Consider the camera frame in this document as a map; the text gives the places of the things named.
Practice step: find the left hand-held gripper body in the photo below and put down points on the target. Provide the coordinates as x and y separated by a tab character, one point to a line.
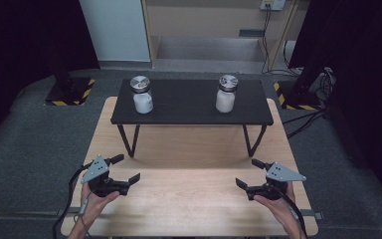
96	169

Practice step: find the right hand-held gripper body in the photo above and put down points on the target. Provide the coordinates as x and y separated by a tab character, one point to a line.
282	173

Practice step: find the white jar with silver lid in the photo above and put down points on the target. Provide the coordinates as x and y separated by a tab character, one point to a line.
226	99
142	101

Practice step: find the black rack with metal legs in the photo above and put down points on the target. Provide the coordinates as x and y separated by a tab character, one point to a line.
185	106

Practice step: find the person's left hand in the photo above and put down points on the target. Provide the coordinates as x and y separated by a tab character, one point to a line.
91	202

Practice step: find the person's right hand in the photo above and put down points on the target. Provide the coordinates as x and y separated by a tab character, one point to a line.
280	207

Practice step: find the black stand base striped edge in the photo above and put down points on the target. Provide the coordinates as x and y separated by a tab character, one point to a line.
298	101
76	94

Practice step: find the white panel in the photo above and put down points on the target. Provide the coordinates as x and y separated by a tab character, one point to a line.
116	30

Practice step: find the dark curtain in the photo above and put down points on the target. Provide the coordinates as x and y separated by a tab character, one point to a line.
20	49
364	66

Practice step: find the wooden cabinet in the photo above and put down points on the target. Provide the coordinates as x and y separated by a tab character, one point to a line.
209	20

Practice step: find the white wall socket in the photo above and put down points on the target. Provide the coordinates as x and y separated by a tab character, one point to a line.
273	4

